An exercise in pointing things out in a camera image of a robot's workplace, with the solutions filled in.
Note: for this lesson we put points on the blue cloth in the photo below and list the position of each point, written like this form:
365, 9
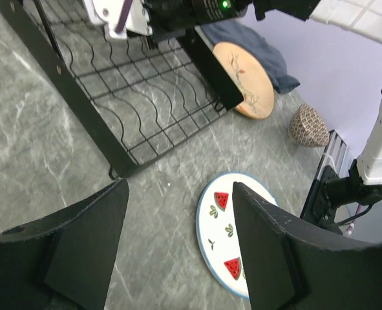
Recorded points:
268, 56

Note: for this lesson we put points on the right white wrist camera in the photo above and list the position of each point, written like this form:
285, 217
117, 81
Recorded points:
118, 17

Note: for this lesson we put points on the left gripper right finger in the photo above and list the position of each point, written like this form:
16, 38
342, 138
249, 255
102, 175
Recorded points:
292, 264

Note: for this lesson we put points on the aluminium frame rail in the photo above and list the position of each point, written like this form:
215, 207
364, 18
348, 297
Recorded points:
336, 154

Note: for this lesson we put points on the black wire dish rack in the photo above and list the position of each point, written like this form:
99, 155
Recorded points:
136, 104

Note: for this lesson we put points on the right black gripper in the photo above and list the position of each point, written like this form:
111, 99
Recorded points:
172, 18

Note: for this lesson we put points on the white watermelon plate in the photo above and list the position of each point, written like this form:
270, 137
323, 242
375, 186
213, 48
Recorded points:
216, 231

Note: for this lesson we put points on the red patterned small bowl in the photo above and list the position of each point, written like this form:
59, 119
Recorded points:
307, 128

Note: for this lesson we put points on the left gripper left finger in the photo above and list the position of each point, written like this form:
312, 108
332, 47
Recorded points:
64, 260

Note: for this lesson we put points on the beige bird plate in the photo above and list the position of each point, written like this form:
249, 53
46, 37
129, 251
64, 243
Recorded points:
250, 78

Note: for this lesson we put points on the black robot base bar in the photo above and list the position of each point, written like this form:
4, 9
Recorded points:
331, 192

